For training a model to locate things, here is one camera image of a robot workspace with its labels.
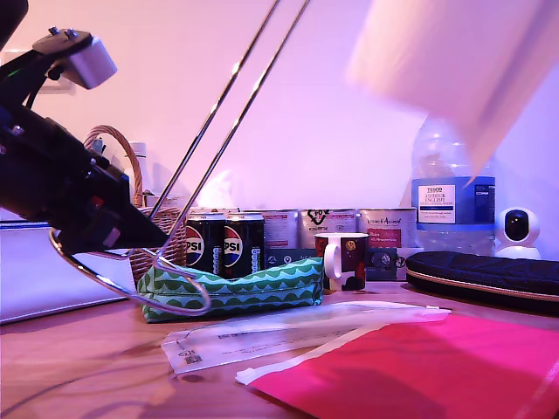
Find white zip cosmetic bag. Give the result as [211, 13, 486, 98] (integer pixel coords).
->
[0, 207, 135, 325]

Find white bottle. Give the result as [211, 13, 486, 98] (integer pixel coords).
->
[129, 141, 147, 193]

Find small white round camera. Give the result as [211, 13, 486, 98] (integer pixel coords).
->
[493, 207, 542, 261]

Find dark red patterned mug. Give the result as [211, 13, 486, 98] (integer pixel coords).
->
[314, 232, 370, 292]

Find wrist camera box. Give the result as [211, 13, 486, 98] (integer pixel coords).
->
[32, 25, 119, 92]

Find wicker basket with handle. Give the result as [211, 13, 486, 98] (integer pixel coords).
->
[82, 125, 189, 285]

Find clear plastic mailer bag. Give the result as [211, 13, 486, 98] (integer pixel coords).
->
[160, 300, 452, 375]

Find dark zip case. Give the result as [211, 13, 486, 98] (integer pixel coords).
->
[404, 251, 559, 316]

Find silver tin red label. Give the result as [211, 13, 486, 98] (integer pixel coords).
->
[261, 209, 300, 252]

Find patterned tissue box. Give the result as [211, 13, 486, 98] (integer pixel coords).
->
[187, 170, 242, 218]

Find small cardboard box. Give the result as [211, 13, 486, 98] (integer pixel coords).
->
[141, 190, 189, 209]

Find green wave pattern pouch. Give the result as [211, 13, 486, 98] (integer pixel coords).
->
[137, 257, 325, 324]

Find white paper towel roll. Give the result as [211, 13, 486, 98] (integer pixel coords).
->
[347, 0, 559, 189]

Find pink plastic mailer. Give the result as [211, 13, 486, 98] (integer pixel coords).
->
[235, 313, 559, 419]

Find large blue-label water bottle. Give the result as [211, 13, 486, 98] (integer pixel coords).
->
[410, 115, 497, 257]

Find chrome wire towel stand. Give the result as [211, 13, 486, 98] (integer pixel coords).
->
[47, 0, 314, 316]

